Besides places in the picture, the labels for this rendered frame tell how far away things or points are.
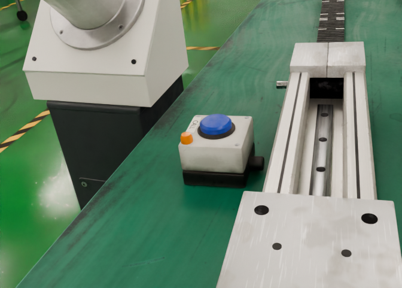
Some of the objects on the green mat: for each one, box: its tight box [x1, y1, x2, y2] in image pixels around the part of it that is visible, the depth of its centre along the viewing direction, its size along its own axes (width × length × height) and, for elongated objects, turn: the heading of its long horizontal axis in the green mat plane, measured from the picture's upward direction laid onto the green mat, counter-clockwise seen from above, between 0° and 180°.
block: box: [276, 41, 366, 99], centre depth 69 cm, size 9×12×10 cm
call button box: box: [178, 115, 264, 188], centre depth 59 cm, size 8×10×6 cm
